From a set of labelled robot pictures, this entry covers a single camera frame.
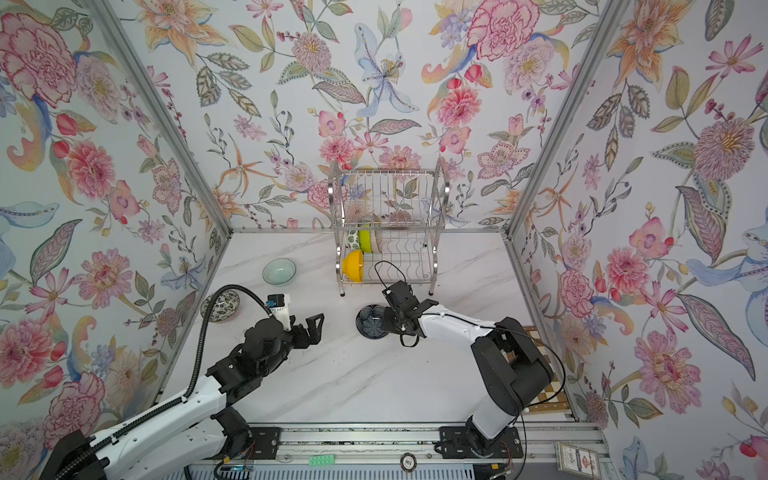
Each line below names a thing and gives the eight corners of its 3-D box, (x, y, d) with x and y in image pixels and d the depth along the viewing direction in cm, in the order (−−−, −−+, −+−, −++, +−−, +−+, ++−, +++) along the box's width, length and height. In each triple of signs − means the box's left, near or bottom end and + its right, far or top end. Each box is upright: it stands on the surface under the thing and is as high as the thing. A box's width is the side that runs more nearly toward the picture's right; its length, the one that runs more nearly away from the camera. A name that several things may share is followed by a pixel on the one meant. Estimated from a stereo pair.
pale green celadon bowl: (262, 287, 104) (259, 280, 101) (270, 263, 111) (267, 256, 108) (293, 287, 104) (291, 281, 101) (299, 263, 111) (296, 256, 108)
